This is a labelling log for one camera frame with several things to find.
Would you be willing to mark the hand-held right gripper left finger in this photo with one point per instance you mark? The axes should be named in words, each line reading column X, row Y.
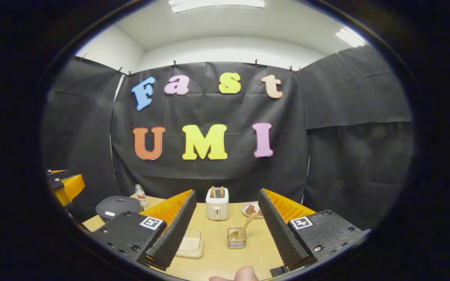
column 174, row 238

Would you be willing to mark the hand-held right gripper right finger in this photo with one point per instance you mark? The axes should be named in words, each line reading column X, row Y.
column 283, row 238

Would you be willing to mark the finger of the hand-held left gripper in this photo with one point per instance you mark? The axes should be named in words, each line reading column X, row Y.
column 59, row 174
column 72, row 187

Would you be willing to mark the white rice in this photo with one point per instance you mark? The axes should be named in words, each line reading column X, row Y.
column 190, row 244

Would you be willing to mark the wooden spoon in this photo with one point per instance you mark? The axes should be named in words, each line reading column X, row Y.
column 244, row 227

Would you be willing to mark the dark grey rice cooker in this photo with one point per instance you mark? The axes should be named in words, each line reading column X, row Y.
column 117, row 205

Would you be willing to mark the clear glass tray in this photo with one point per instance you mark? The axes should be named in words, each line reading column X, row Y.
column 190, row 255

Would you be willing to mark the reddish meat piece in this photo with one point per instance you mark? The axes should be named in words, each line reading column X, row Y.
column 259, row 210
column 250, row 210

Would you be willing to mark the white round plate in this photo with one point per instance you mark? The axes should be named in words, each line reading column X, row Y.
column 244, row 212

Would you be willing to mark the clear plastic bottle red label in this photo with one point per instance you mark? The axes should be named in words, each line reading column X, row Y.
column 141, row 197

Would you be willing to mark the white toaster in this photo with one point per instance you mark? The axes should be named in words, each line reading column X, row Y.
column 217, row 207

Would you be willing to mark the black backdrop cloth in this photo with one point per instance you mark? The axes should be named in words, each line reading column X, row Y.
column 326, row 156

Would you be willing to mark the small ceiling light panel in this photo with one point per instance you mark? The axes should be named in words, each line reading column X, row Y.
column 350, row 37

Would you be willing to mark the long ceiling light panel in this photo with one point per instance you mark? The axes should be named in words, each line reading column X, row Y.
column 217, row 4

